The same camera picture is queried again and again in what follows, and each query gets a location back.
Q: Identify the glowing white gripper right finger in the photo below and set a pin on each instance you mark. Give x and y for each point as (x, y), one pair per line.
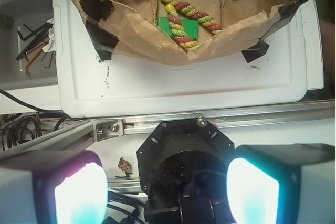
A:
(292, 183)

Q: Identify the glowing white gripper left finger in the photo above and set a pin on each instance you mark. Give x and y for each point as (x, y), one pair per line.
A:
(53, 187)

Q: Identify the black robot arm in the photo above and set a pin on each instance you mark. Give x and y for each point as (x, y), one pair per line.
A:
(190, 173)

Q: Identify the green flat block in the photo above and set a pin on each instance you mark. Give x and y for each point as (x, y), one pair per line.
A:
(190, 26)

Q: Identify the orange hex key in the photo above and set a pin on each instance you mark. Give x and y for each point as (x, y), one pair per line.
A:
(33, 58)

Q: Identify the grey side tray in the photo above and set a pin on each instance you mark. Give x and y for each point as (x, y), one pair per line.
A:
(23, 63)

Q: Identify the black hex keys set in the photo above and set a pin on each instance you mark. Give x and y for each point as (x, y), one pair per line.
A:
(34, 39)

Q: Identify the brown paper bag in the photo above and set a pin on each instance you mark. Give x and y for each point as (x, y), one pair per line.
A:
(130, 28)

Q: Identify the multicolour twisted rope toy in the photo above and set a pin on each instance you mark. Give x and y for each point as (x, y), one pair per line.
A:
(176, 10)

